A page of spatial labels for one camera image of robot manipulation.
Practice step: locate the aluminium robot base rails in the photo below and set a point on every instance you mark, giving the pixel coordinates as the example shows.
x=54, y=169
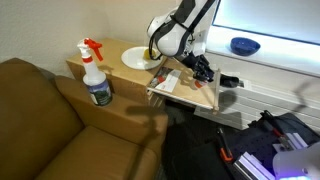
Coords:
x=253, y=165

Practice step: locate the small black bundle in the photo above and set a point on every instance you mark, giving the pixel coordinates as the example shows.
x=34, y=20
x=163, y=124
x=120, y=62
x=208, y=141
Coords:
x=230, y=81

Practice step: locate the black base mat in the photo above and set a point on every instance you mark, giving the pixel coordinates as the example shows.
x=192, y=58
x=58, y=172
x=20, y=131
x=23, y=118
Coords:
x=253, y=140

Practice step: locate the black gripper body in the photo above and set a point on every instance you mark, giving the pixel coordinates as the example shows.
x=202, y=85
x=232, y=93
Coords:
x=196, y=63

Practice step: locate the dark blue bowl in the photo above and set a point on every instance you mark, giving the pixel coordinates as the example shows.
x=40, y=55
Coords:
x=245, y=46

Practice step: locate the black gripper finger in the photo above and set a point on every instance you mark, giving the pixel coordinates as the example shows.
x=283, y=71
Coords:
x=197, y=76
x=209, y=75

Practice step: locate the red and black clamp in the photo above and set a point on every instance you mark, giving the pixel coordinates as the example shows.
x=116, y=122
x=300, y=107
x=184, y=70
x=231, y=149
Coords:
x=276, y=131

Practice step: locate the white round plate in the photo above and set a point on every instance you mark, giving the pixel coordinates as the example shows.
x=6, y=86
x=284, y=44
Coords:
x=133, y=56

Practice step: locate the spray bottle with red trigger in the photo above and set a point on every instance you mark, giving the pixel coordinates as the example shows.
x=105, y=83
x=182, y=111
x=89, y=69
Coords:
x=96, y=83

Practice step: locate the small orange-label pill bottle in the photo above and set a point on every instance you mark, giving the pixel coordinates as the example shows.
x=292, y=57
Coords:
x=200, y=84

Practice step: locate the brown leather sofa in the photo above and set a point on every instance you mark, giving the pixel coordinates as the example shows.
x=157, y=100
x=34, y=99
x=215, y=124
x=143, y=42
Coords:
x=50, y=133

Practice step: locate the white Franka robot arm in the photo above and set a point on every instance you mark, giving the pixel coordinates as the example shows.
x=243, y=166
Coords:
x=180, y=30

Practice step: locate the light wooden nightstand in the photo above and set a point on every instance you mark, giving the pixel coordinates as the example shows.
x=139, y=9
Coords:
x=113, y=71

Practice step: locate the white window sill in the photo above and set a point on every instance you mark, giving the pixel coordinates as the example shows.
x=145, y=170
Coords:
x=283, y=56

